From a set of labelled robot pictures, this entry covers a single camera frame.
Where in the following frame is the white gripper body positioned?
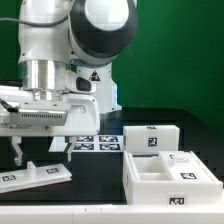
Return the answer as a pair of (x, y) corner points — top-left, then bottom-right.
(0, 86), (100, 137)

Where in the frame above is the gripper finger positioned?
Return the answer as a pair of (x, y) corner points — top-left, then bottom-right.
(65, 136), (77, 162)
(10, 136), (23, 166)

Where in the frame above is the white cabinet door panel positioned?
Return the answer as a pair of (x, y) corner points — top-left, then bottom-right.
(0, 161), (72, 194)

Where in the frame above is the white cabinet top block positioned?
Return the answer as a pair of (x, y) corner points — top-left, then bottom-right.
(123, 125), (180, 154)

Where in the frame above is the white cabinet body box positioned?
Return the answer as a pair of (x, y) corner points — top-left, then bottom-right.
(123, 151), (223, 206)

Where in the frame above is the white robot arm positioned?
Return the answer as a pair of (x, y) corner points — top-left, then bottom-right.
(0, 0), (138, 166)

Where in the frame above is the white marker sheet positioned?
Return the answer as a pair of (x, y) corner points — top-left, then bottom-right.
(49, 135), (123, 152)

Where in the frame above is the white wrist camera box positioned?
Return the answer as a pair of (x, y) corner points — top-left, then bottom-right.
(65, 70), (96, 94)

